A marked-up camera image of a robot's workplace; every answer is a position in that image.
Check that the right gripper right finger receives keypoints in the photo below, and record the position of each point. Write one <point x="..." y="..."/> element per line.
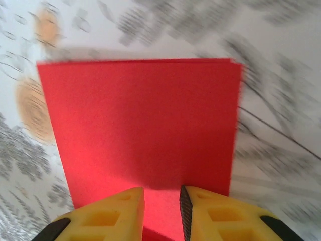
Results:
<point x="225" y="221"/>

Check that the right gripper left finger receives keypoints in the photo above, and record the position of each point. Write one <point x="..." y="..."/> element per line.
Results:
<point x="105" y="221"/>

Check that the red square paper sheet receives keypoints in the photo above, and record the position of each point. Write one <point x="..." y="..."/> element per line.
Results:
<point x="140" y="113"/>

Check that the floral patterned table cover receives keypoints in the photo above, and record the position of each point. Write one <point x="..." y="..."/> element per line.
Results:
<point x="276" y="37"/>

